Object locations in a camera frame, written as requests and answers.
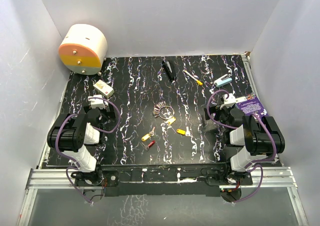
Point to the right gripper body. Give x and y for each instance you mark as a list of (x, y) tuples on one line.
[(221, 114)]

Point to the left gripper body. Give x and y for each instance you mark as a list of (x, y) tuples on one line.
[(105, 115)]

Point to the metal keyring with keys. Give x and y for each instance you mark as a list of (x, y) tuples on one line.
[(163, 111)]

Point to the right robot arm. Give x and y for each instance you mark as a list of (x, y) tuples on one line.
[(259, 138)]

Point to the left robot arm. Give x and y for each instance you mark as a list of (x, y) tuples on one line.
[(71, 134)]

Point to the purple booklet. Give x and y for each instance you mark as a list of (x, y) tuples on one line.
[(250, 104)]

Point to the small white card box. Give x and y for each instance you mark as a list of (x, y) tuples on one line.
[(104, 89)]

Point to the white pen yellow cap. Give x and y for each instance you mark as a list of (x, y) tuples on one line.
[(193, 77)]

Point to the red headed key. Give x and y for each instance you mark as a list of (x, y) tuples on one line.
[(147, 144)]

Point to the round pastel drawer box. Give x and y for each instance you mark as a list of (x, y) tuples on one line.
[(83, 49)]

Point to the black folding tool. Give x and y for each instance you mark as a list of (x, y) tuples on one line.
[(170, 70)]

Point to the black base bar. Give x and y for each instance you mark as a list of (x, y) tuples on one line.
[(120, 180)]

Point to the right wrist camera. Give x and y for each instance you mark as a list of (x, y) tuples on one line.
[(229, 100)]

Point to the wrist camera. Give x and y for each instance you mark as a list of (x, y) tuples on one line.
[(229, 100), (97, 102)]

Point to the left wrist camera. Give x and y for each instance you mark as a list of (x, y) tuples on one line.
[(97, 102)]

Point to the aluminium frame rail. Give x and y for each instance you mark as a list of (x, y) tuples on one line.
[(273, 177)]

